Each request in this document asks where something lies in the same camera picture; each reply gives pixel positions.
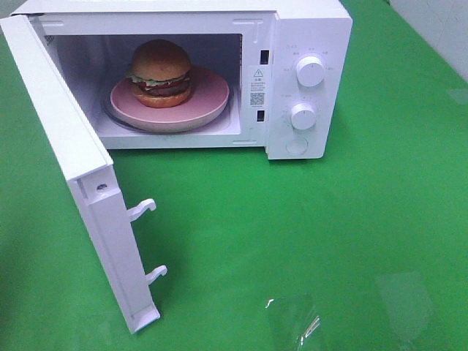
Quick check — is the white microwave door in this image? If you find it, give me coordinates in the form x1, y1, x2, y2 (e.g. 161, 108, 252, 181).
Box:
1, 15, 167, 333

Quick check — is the upper white microwave knob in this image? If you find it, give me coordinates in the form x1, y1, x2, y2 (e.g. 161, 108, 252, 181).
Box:
295, 53, 325, 88

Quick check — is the pink plate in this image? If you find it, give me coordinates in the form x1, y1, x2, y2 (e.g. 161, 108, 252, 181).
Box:
110, 66, 230, 133

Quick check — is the lower white microwave knob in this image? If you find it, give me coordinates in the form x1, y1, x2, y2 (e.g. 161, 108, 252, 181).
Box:
290, 102, 317, 130

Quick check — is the white warning label sticker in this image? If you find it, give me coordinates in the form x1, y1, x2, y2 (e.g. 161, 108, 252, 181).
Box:
247, 64, 271, 109

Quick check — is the burger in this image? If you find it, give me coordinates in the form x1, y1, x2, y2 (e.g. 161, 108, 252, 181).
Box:
127, 39, 192, 108

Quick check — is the round white door button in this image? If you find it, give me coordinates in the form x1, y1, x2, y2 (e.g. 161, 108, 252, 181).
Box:
286, 137, 308, 155

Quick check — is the white microwave oven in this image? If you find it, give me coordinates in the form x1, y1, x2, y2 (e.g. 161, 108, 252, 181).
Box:
8, 1, 352, 159

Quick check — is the glass microwave turntable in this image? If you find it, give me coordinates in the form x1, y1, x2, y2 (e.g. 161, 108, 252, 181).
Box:
96, 94, 241, 135

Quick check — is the white microwave knob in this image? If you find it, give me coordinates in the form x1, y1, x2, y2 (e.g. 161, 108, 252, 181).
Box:
295, 53, 325, 88
290, 102, 317, 130

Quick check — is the green table mat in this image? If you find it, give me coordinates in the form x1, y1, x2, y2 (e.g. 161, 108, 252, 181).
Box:
1, 1, 467, 350

